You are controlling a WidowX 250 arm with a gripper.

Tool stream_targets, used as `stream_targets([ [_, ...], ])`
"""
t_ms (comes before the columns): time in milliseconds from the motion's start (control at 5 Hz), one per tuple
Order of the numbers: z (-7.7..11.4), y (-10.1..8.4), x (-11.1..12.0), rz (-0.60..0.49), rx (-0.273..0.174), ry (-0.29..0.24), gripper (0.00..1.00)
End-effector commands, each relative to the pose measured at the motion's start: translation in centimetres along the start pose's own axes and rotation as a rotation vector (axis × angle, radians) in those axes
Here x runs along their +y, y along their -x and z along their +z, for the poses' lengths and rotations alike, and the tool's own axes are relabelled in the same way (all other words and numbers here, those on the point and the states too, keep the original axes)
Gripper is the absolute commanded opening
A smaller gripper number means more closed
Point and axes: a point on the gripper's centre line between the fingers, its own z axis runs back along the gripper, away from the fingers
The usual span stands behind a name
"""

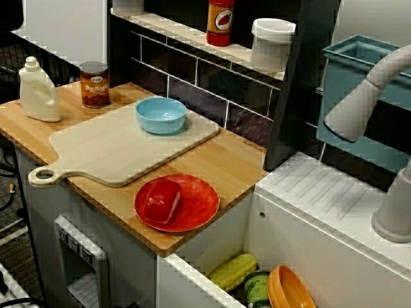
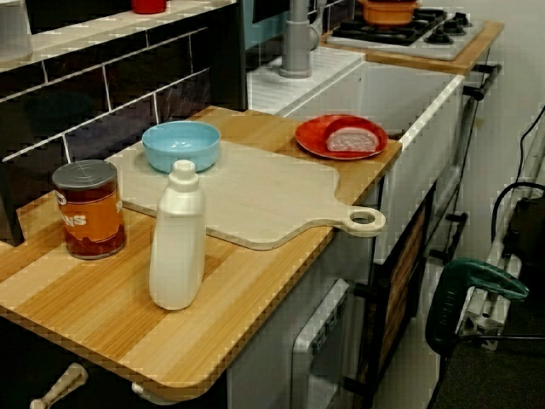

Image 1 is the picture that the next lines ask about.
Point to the aluminium frame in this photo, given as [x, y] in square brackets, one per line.
[9, 288]

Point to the black shelf end panel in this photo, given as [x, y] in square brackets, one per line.
[122, 48]

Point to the white lidded container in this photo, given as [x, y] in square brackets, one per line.
[271, 48]

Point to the red sauce bottle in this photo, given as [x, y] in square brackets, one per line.
[220, 22]

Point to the white detergent bottle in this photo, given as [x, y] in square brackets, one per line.
[38, 96]

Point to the yellow corn cob toy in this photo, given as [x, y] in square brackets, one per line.
[232, 272]

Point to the dark grey pillar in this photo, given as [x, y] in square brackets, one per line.
[295, 112]

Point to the white ledge shelf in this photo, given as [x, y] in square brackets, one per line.
[180, 30]

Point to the white toy sink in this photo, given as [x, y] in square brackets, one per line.
[321, 179]

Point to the red and white sushi toy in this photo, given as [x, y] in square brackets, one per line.
[160, 202]

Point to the green toy can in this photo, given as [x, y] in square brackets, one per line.
[255, 287]

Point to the light blue bowl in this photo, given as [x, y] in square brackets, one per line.
[160, 120]

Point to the pale wooden cutting board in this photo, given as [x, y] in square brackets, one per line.
[112, 150]

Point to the orange bowl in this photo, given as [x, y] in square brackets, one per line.
[285, 288]

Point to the grey toy faucet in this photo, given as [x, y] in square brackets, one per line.
[350, 109]

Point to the brown beans can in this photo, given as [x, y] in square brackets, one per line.
[94, 86]

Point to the red plate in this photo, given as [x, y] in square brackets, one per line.
[199, 205]

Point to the teal plastic bin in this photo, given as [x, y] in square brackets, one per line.
[340, 80]

